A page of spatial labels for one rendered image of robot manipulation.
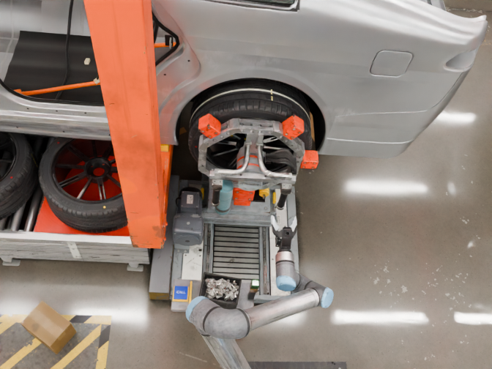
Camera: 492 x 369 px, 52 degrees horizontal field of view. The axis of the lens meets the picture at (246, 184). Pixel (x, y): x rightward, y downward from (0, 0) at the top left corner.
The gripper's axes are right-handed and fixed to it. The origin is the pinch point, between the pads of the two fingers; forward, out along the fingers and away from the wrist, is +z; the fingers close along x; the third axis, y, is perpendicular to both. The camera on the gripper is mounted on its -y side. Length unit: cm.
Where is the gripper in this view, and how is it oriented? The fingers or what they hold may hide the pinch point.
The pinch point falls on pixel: (283, 215)
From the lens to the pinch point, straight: 251.8
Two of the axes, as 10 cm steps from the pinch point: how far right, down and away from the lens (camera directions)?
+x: 9.9, 0.6, 0.9
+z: 0.0, -8.4, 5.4
